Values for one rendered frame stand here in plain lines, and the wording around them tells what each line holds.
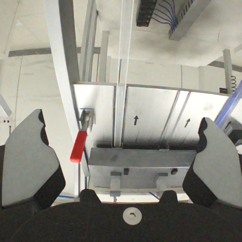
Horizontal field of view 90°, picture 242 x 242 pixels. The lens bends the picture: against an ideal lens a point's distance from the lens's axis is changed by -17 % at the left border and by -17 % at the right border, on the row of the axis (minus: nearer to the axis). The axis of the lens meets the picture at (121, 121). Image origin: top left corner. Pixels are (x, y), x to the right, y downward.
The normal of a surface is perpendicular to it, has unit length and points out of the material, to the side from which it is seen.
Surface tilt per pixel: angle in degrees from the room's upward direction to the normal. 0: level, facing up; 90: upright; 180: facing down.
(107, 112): 45
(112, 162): 135
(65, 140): 90
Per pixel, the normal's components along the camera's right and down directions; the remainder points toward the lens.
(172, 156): 0.06, -0.71
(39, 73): 0.04, 0.00
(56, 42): 0.00, 0.70
